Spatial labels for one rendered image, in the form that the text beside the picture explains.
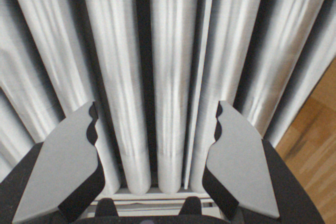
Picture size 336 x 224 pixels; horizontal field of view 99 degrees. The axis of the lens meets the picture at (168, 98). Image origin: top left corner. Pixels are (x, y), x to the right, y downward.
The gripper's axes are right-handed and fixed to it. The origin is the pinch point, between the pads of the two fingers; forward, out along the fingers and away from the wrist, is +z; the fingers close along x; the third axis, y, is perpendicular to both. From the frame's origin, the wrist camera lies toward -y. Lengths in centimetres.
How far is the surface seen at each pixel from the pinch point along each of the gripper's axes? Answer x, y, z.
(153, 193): -1.8, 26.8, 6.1
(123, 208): -10.8, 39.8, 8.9
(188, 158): 4.6, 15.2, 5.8
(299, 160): 18.8, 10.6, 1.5
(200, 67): 4.8, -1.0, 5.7
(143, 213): -5.2, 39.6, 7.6
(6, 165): -28.6, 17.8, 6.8
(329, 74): 19.9, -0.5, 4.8
